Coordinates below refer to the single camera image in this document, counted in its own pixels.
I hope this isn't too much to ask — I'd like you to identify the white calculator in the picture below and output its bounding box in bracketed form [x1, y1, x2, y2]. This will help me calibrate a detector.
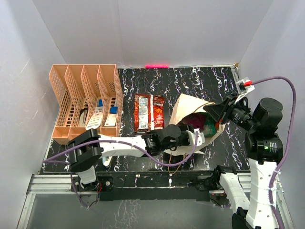
[85, 111, 103, 131]

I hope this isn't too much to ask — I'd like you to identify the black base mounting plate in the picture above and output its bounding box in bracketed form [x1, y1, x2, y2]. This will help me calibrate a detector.
[73, 171, 229, 205]

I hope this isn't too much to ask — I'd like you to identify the white plastic hook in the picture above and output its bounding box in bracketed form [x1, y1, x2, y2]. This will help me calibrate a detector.
[102, 156, 112, 167]

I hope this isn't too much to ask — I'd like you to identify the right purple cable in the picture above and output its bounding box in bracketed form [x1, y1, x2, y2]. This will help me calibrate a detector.
[200, 76, 297, 229]

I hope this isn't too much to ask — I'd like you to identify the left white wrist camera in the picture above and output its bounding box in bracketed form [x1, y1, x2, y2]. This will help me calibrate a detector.
[186, 128, 205, 149]

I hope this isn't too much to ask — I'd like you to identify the brown snack bag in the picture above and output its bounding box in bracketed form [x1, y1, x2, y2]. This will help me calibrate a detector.
[134, 127, 163, 135]

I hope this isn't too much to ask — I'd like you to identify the black white stapler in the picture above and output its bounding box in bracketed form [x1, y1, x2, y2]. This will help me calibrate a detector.
[79, 107, 88, 127]

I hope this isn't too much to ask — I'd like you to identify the purple snack bag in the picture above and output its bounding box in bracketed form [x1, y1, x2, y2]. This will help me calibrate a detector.
[182, 113, 206, 129]

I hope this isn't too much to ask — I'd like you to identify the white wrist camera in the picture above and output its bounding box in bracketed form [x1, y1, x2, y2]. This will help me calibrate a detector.
[235, 77, 254, 104]
[186, 128, 205, 149]

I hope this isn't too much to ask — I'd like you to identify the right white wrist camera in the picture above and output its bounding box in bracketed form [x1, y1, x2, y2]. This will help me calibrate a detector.
[235, 77, 254, 104]

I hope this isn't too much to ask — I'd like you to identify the white red card box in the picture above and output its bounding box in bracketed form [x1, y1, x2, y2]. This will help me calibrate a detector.
[104, 114, 117, 127]

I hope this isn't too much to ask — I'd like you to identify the red light strip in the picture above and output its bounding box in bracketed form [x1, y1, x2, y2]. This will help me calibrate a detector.
[145, 64, 169, 69]

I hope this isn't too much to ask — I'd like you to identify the aluminium frame rail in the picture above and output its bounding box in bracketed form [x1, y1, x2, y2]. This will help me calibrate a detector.
[16, 175, 295, 229]

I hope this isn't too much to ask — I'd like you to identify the red doritos snack bag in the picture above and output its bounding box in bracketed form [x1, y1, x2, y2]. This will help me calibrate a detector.
[134, 94, 165, 131]

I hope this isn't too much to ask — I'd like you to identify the purple cable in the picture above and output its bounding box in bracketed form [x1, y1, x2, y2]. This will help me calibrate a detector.
[200, 76, 297, 229]
[42, 132, 200, 210]

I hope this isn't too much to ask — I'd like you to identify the brown paper bag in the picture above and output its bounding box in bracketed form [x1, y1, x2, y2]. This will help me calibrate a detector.
[169, 94, 226, 157]

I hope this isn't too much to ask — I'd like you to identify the pink plastic file organizer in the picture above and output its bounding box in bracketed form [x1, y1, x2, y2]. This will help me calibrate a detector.
[49, 64, 123, 145]

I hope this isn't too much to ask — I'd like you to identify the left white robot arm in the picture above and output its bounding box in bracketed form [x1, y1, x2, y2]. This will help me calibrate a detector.
[67, 125, 195, 190]

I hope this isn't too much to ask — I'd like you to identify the blue object in organizer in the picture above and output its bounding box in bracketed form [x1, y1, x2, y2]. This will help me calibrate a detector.
[109, 106, 118, 114]

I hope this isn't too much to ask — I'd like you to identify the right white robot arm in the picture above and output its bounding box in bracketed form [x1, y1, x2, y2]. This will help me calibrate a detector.
[204, 95, 284, 229]

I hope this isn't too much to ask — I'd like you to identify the green real chips bag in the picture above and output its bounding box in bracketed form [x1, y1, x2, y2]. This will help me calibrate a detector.
[202, 115, 216, 137]

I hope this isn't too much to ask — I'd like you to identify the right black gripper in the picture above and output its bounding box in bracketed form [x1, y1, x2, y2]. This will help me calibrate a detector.
[203, 92, 258, 131]

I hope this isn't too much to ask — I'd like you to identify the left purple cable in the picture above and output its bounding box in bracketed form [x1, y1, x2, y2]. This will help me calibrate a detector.
[42, 132, 200, 210]

